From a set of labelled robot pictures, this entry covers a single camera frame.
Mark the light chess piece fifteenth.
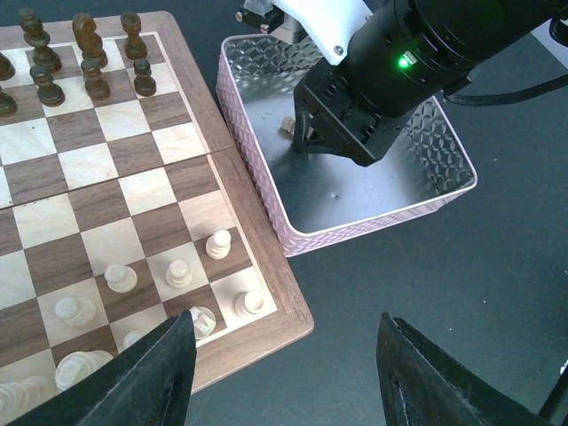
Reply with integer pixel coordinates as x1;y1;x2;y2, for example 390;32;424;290
206;229;232;260

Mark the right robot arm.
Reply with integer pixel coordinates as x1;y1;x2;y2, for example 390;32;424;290
293;1;567;166

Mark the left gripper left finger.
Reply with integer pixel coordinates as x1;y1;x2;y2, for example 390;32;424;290
11;310;196;425

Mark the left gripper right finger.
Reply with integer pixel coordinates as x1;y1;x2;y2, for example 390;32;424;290
376;312;549;425

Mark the light chess piece fourteenth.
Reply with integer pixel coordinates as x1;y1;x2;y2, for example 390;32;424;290
278;116;296;138

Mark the wooden chess board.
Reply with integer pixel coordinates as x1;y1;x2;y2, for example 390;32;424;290
0;11;315;412

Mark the pink tin with pieces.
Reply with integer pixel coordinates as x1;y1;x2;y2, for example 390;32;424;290
217;35;477;256

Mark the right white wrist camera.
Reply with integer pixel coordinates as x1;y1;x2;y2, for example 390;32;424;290
237;1;372;66

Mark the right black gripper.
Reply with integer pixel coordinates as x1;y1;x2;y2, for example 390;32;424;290
293;61;412;167

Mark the light wooden pawn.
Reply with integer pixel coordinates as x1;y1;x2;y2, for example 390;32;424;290
233;289;264;318

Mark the dark chess pieces row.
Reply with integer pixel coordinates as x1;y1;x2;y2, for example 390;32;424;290
1;16;143;126

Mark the light chess piece thirteenth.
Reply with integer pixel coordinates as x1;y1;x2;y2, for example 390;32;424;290
54;296;97;327

